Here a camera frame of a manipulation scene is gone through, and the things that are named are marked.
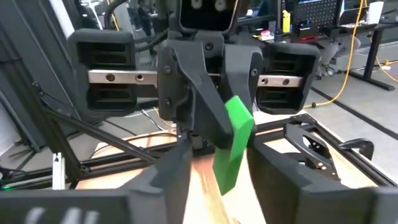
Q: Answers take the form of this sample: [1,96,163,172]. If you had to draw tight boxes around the black pegboard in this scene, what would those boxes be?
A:
[292,0,343,32]

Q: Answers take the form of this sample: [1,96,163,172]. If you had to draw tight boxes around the yellow floor cable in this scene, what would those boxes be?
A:
[303,0,398,109]

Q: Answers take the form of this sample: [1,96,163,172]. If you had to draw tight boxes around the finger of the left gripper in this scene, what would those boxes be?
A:
[156,39,234,151]
[220,45,266,147]

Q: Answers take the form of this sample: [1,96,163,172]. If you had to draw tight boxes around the green eraser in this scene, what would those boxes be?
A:
[212,95,256,196]

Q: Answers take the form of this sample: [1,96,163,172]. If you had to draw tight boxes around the black aluminium table frame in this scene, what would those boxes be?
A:
[0,80,398,190]

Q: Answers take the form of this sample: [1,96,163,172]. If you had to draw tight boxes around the yellow bottle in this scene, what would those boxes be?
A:
[282,9,292,34]

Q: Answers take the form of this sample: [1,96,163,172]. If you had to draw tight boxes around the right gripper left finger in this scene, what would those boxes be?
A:
[119,141,194,224]

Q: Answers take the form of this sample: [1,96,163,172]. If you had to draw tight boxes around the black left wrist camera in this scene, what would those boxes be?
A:
[177,0,239,34]

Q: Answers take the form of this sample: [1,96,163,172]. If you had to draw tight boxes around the black frame clamp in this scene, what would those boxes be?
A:
[338,138,375,161]

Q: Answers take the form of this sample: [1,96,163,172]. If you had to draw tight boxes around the white metal bracket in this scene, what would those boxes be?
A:
[52,152,65,190]

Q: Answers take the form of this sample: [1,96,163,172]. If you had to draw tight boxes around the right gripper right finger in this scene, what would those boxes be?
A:
[246,142,379,224]

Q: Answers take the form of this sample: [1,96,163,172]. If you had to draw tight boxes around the desk with black legs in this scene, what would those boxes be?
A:
[323,21,398,91]

